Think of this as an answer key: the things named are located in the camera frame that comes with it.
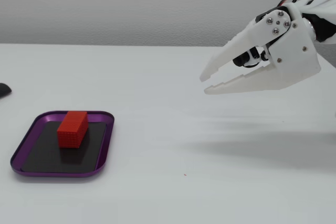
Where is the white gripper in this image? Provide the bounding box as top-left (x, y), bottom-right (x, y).
top-left (199, 3), bottom-right (321, 95)

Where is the red cube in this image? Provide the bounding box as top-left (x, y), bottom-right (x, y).
top-left (57, 111), bottom-right (89, 149)

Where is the purple metal tray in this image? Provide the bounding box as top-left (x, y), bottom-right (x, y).
top-left (9, 110), bottom-right (116, 178)

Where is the black rounded object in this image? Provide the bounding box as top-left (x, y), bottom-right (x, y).
top-left (0, 83), bottom-right (13, 100)

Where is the small black camera module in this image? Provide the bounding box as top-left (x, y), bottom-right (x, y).
top-left (232, 47), bottom-right (259, 69)

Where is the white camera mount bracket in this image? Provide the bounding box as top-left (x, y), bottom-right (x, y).
top-left (246, 48), bottom-right (270, 67)

